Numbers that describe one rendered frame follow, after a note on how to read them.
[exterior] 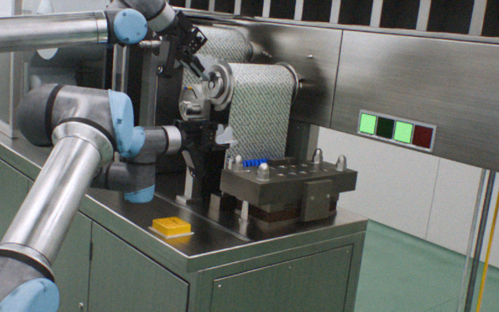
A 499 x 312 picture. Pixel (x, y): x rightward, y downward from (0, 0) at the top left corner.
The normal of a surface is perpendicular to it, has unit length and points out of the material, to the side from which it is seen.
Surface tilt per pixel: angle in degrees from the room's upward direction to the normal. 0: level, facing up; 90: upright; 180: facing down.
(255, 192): 90
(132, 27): 90
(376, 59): 90
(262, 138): 90
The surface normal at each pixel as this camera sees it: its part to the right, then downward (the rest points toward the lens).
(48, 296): 0.95, 0.22
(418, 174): -0.75, 0.07
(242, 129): 0.65, 0.22
